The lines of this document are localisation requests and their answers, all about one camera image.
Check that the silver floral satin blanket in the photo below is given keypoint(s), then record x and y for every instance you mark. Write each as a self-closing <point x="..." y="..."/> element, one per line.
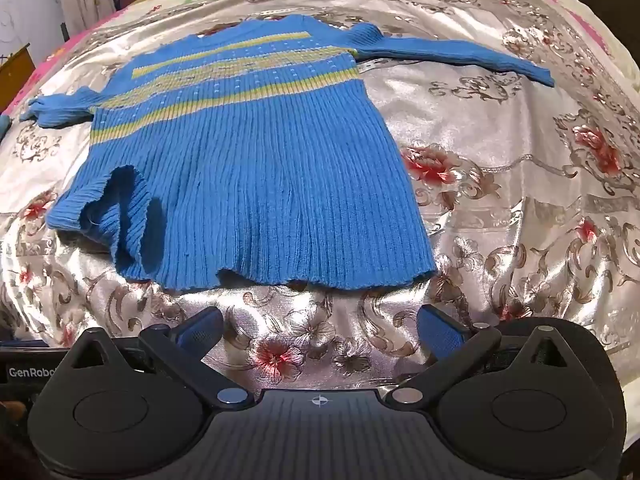
<point x="500" y="210"/>

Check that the blue knit sweater yellow stripes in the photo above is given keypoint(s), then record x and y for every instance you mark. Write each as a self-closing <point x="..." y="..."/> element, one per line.
<point x="250" y="170"/>

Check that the pink floral bedsheet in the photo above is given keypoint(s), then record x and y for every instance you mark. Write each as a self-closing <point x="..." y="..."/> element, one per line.
<point x="75" y="40"/>

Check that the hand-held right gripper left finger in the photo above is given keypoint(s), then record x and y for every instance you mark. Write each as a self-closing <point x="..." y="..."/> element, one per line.
<point x="200" y="332"/>

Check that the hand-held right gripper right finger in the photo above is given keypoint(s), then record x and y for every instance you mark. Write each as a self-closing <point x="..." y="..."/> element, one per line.
<point x="440" y="331"/>

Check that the wooden cabinet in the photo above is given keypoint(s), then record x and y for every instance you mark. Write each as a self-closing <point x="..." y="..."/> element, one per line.
<point x="17" y="75"/>

